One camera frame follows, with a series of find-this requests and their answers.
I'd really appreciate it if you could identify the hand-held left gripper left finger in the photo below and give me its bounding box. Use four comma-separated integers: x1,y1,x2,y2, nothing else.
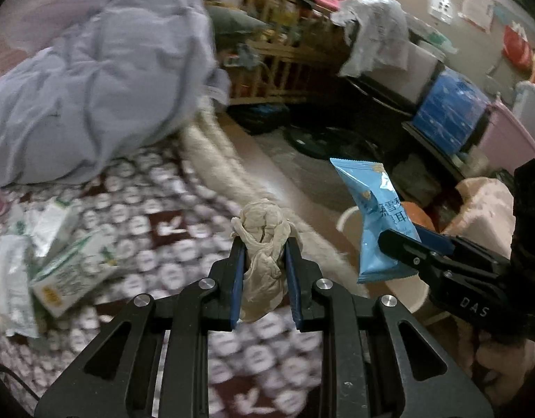
34,237,251,418

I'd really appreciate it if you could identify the grey white cloth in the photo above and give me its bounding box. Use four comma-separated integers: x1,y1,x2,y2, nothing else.
329,0,411,78

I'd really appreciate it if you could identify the clear plastic wrapper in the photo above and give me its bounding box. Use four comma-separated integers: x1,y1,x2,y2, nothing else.
0,234,41,339

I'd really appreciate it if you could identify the wall paper notice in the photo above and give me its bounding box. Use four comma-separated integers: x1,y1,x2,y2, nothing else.
460,0,497,32

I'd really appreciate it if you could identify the white wall socket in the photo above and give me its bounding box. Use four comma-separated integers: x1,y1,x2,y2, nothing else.
430,0,456,21

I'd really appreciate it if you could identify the grey-blue duvet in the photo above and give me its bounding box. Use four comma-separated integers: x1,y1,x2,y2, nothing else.
0,0,232,184

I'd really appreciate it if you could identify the grey cabinet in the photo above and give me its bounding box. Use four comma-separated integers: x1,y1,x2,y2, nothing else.
359,39,446,106

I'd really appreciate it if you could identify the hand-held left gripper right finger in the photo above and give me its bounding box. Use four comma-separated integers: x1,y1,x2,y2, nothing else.
285,239,494,418

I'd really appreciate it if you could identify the beige tissue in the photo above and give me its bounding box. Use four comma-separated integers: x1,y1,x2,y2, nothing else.
229,199,296,324

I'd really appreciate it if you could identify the pink fluffy cloth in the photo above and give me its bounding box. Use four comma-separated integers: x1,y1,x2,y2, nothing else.
441,175,535,401

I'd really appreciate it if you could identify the blue snack packet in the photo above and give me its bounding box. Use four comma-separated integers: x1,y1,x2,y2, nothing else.
329,157,422,285

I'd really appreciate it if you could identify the grey pillow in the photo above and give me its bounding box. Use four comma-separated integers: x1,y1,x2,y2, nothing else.
205,6,269,38

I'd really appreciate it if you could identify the maroon white printed blanket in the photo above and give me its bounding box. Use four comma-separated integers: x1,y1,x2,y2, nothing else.
0,146,369,418

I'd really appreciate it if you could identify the red bag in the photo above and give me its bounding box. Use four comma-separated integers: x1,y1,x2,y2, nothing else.
501,21,534,71

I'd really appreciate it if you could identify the blue storage box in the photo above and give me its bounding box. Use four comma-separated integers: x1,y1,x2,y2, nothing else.
412,67,491,156

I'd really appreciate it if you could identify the white green medicine box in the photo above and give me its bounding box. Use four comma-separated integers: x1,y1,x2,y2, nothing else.
29,230,121,319
18,197,79,267

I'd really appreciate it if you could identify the wooden crib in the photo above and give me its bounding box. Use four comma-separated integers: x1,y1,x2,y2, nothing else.
225,0,352,106

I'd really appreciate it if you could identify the pink plastic bin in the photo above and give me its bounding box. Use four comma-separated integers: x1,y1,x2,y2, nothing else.
480,99,535,171

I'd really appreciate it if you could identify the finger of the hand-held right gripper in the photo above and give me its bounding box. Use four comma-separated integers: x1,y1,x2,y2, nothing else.
412,222,458,257
377,229,457,280

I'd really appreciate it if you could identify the white fluffy blanket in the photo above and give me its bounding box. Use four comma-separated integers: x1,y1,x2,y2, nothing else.
179,108,360,289

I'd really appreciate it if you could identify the white trash bin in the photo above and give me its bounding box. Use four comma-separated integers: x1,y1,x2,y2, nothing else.
336,206,430,315

